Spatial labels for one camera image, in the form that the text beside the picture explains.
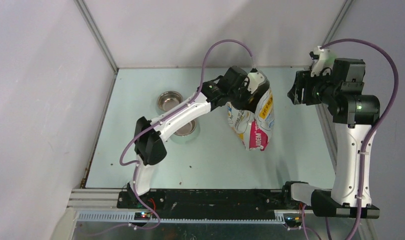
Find pet food bag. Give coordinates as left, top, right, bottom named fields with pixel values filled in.
left=226, top=82, right=275, bottom=151

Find near steel bowl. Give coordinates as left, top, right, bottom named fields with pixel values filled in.
left=174, top=120, right=197, bottom=137

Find mint double bowl stand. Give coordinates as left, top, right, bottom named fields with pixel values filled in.
left=156, top=90, right=201, bottom=145

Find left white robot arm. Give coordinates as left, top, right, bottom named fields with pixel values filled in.
left=129, top=66, right=275, bottom=209

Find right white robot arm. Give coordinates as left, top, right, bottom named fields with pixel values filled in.
left=281, top=58, right=380, bottom=219

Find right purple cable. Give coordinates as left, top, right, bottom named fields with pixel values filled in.
left=301, top=38, right=400, bottom=240

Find far steel bowl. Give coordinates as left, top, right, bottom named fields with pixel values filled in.
left=156, top=90, right=183, bottom=114

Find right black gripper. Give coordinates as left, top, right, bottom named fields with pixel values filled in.
left=287, top=67, right=340, bottom=105

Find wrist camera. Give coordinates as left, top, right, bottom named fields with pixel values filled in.
left=309, top=46, right=337, bottom=78
left=247, top=68, right=267, bottom=94

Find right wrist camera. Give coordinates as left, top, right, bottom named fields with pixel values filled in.
left=309, top=46, right=337, bottom=78

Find steel bowl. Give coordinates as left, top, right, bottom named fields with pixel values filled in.
left=156, top=90, right=183, bottom=114
left=174, top=120, right=197, bottom=137

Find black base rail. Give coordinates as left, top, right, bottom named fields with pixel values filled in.
left=116, top=188, right=302, bottom=221

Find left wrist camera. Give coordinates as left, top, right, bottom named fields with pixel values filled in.
left=247, top=68, right=267, bottom=94

